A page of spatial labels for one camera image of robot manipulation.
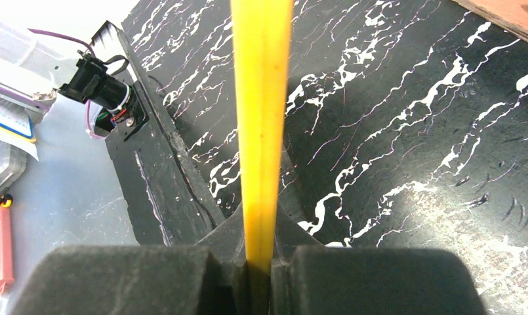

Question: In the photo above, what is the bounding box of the brown wooden board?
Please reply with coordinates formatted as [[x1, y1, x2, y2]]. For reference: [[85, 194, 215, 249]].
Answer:
[[454, 0, 528, 42]]

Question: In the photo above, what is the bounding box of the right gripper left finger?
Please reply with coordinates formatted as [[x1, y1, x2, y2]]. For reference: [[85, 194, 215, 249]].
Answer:
[[11, 245, 247, 314]]

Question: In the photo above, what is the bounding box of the red tool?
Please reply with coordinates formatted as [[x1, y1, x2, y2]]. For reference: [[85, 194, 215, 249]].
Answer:
[[0, 193, 16, 297]]

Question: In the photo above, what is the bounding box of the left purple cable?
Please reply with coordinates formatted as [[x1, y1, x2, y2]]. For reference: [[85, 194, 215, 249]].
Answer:
[[28, 28, 112, 140]]

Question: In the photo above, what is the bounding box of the grey plastic storage box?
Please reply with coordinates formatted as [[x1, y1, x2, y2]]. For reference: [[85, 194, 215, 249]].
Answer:
[[0, 141, 28, 203]]

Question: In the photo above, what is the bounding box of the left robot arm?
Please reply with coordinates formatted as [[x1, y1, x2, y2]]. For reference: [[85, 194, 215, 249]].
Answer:
[[59, 50, 149, 141]]

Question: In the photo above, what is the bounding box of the black marble pattern mat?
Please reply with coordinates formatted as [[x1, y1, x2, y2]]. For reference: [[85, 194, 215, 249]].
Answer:
[[122, 1, 528, 314]]

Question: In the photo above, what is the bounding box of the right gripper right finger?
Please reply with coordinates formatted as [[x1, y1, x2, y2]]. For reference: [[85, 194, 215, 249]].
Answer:
[[270, 245, 486, 314]]

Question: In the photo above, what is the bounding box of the yellow framed whiteboard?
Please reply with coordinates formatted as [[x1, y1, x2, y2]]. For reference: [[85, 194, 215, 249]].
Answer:
[[231, 1, 294, 274]]

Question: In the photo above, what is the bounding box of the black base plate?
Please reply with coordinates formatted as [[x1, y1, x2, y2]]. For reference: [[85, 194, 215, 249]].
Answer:
[[106, 82, 226, 245]]

